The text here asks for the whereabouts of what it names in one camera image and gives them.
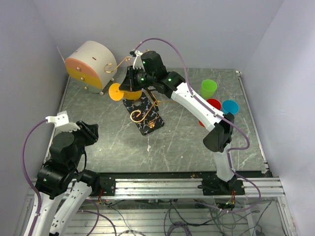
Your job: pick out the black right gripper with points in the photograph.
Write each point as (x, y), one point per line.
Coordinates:
(129, 83)

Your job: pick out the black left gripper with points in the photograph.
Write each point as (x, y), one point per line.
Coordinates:
(89, 131)

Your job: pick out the orange plastic wine glass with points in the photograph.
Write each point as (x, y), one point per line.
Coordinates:
(116, 94)

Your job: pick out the green plastic wine glass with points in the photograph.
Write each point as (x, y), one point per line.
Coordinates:
(208, 88)

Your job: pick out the red plastic wine glass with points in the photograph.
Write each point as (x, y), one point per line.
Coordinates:
(215, 103)

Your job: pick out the blue plastic wine glass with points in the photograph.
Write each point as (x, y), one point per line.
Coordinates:
(230, 106)

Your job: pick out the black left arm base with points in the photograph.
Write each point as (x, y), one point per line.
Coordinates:
(103, 185)

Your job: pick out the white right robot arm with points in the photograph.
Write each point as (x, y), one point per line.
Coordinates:
(215, 121)

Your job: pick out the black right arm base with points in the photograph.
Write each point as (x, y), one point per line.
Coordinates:
(216, 186)

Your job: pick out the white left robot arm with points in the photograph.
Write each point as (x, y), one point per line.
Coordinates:
(60, 188)

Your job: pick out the round pastel drawer box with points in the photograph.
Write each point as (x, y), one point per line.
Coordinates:
(92, 65)

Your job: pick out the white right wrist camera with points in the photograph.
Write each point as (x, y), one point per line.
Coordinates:
(137, 63)

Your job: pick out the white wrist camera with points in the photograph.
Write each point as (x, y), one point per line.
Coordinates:
(137, 63)
(62, 122)

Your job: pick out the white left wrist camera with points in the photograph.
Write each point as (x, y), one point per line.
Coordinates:
(62, 122)

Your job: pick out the gold wire glass rack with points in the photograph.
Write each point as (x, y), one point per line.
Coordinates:
(144, 111)

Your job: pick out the aluminium frame rail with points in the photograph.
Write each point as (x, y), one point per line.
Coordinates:
(188, 188)

